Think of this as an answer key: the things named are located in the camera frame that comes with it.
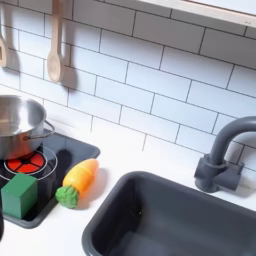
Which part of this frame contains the green block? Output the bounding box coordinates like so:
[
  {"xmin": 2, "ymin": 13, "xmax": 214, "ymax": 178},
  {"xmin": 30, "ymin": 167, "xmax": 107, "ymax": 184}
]
[{"xmin": 0, "ymin": 172, "xmax": 39, "ymax": 220}]

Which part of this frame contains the black stove top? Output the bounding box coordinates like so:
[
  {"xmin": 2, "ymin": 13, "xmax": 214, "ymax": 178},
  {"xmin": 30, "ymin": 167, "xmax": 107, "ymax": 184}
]
[{"xmin": 0, "ymin": 131, "xmax": 101, "ymax": 230}]

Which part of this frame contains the toy orange carrot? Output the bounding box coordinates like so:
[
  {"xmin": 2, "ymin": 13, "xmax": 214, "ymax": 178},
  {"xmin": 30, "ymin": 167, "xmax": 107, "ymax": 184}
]
[{"xmin": 55, "ymin": 158, "xmax": 100, "ymax": 210}]

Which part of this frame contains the dark grey tap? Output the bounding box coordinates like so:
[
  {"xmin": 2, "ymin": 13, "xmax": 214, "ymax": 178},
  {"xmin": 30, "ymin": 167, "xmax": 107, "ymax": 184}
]
[{"xmin": 193, "ymin": 115, "xmax": 256, "ymax": 194}]

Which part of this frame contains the wooden spoon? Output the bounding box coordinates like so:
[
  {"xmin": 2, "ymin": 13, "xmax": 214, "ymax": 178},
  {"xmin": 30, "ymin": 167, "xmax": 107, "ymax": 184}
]
[{"xmin": 46, "ymin": 0, "xmax": 66, "ymax": 84}]

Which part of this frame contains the dark grey sink basin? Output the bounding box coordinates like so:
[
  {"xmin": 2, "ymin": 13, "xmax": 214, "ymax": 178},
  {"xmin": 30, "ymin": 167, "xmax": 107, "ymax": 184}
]
[{"xmin": 81, "ymin": 170, "xmax": 256, "ymax": 256}]

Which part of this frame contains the steel pot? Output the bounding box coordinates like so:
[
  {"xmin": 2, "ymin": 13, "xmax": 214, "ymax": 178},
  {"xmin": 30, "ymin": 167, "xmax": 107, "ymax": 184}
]
[{"xmin": 0, "ymin": 94, "xmax": 56, "ymax": 161}]

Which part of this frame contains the wooden spatula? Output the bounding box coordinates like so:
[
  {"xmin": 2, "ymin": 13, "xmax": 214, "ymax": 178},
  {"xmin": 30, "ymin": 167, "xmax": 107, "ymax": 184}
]
[{"xmin": 0, "ymin": 19, "xmax": 8, "ymax": 68}]

